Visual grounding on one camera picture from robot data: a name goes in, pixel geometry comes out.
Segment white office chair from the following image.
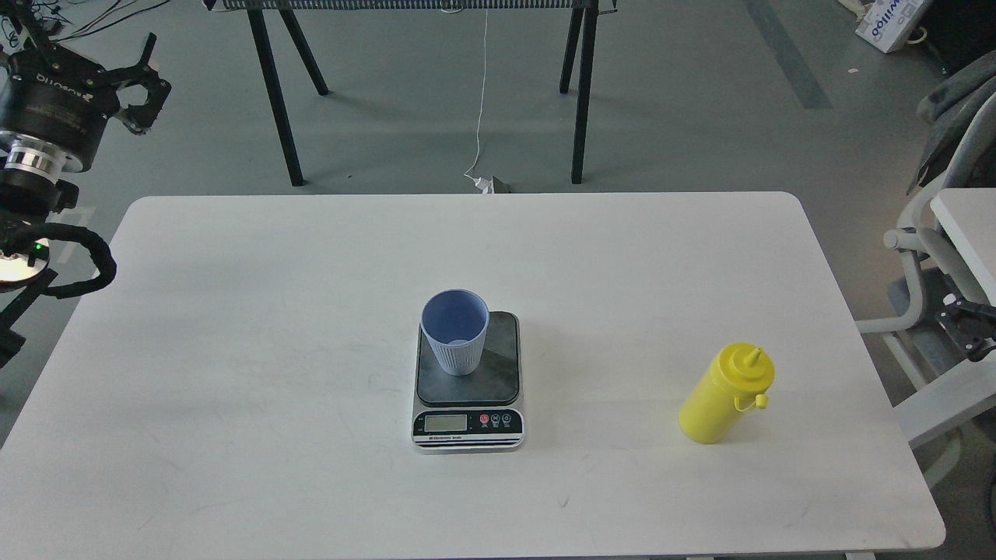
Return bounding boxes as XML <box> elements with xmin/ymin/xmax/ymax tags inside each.
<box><xmin>854</xmin><ymin>51</ymin><xmax>996</xmax><ymax>448</ymax></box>

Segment black floor cables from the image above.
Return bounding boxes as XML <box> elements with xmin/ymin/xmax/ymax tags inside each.
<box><xmin>0</xmin><ymin>0</ymin><xmax>172</xmax><ymax>47</ymax></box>

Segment yellow squeeze bottle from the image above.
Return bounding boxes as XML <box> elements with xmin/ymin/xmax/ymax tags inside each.
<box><xmin>679</xmin><ymin>341</ymin><xmax>776</xmax><ymax>444</ymax></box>

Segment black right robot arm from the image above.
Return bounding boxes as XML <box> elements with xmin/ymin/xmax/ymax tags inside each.
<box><xmin>936</xmin><ymin>296</ymin><xmax>995</xmax><ymax>362</ymax></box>

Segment blue ribbed plastic cup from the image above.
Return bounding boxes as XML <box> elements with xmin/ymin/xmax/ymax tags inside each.
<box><xmin>419</xmin><ymin>289</ymin><xmax>490</xmax><ymax>376</ymax></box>

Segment digital kitchen scale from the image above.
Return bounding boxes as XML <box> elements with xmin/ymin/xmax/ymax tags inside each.
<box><xmin>410</xmin><ymin>311</ymin><xmax>525</xmax><ymax>453</ymax></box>

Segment white cardboard box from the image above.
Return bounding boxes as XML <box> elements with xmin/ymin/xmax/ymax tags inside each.
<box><xmin>856</xmin><ymin>1</ymin><xmax>933</xmax><ymax>54</ymax></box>

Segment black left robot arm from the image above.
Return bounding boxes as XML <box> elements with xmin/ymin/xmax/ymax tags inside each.
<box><xmin>1</xmin><ymin>34</ymin><xmax>171</xmax><ymax>364</ymax></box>

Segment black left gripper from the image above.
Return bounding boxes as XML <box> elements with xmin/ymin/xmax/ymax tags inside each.
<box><xmin>1</xmin><ymin>33</ymin><xmax>172</xmax><ymax>173</ymax></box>

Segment white hanging cable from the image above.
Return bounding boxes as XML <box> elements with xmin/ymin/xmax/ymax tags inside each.
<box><xmin>464</xmin><ymin>6</ymin><xmax>494</xmax><ymax>193</ymax></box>

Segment black metal rack frame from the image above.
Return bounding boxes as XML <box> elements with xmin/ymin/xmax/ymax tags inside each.
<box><xmin>198</xmin><ymin>1</ymin><xmax>622</xmax><ymax>187</ymax></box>

